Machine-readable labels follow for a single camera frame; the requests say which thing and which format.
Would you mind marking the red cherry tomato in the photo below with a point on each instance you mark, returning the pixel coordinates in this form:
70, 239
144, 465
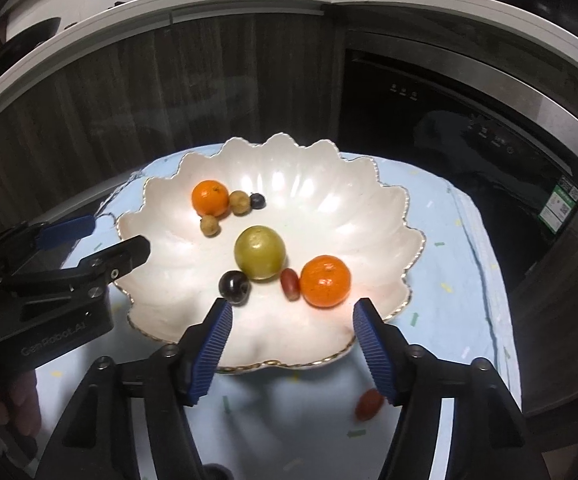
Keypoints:
368, 405
289, 284

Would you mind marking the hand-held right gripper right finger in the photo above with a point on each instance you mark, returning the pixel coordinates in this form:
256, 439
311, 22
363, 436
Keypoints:
376, 355

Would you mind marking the green label sticker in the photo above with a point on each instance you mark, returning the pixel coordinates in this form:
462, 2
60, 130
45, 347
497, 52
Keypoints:
560, 207

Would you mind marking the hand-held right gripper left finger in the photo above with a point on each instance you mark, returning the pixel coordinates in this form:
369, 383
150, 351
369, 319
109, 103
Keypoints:
209, 355

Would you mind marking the blueberry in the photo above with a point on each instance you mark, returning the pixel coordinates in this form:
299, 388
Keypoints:
257, 201

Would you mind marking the small orange mandarin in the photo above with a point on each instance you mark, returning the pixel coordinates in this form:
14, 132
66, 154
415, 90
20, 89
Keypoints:
210, 196

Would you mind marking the yellow-green round plum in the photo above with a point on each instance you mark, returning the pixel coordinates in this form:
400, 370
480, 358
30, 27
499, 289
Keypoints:
259, 252

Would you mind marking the large orange mandarin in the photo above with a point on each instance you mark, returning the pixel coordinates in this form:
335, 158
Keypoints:
325, 281

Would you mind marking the dark wooden kitchen cabinet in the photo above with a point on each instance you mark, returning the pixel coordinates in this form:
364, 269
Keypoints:
144, 95

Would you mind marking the light blue speckled cloth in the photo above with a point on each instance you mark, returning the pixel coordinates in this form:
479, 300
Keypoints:
449, 270

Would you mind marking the brown longan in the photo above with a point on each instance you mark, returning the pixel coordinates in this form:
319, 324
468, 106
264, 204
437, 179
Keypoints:
209, 225
239, 202

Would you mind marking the person's left hand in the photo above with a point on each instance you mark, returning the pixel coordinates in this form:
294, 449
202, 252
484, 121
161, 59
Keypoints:
4, 405

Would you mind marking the black built-in dishwasher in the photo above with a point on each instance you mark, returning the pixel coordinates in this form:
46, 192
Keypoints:
444, 135

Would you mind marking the black wok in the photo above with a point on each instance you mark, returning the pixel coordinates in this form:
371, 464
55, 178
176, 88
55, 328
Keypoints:
31, 40

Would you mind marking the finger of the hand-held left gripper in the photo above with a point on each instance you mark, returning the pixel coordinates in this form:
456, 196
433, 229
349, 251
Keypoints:
119, 255
64, 230

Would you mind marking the white scalloped bowl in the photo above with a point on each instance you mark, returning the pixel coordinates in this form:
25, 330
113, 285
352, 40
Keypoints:
319, 210

